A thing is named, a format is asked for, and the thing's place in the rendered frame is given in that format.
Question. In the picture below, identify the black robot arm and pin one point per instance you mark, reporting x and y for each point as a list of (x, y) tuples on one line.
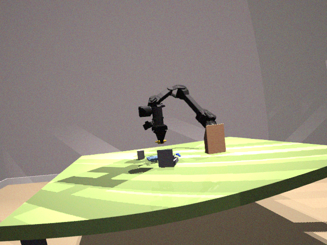
[(154, 107)]

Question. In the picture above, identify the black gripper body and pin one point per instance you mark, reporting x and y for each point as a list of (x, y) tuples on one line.
[(159, 123)]

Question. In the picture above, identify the grey cylinder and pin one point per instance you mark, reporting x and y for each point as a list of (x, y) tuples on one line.
[(140, 154)]

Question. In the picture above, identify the light blue flat mat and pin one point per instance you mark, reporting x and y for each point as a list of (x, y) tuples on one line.
[(152, 158)]

